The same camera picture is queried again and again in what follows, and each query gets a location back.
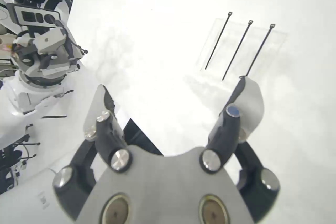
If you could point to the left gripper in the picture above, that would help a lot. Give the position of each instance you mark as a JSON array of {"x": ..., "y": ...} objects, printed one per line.
[{"x": 48, "y": 41}]

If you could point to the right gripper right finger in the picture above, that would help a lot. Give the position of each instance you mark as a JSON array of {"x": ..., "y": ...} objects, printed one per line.
[{"x": 225, "y": 128}]

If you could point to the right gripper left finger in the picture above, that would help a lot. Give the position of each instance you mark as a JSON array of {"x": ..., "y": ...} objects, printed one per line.
[{"x": 105, "y": 130}]

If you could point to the thin black zip tie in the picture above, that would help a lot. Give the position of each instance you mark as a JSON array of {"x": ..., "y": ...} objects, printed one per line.
[
  {"x": 236, "y": 51},
  {"x": 259, "y": 51},
  {"x": 218, "y": 41}
]

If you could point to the clear plastic plate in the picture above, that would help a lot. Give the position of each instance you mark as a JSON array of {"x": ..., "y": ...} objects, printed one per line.
[{"x": 224, "y": 51}]

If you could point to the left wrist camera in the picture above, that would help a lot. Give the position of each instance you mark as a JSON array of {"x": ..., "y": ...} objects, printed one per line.
[{"x": 31, "y": 16}]

